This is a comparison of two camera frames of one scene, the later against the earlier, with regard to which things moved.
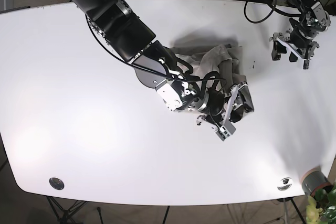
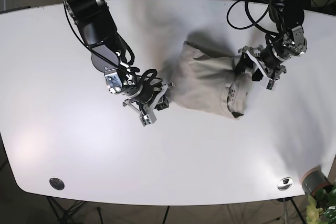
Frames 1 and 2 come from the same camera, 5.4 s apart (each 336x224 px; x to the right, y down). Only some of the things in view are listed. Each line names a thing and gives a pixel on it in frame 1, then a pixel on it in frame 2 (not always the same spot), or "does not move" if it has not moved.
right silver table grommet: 284,184 does not move
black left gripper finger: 280,44 → 248,57
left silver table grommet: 56,183 does not move
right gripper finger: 241,102 → 161,102
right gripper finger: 222,131 → 146,117
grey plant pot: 313,180 does not move
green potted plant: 321,208 does not move
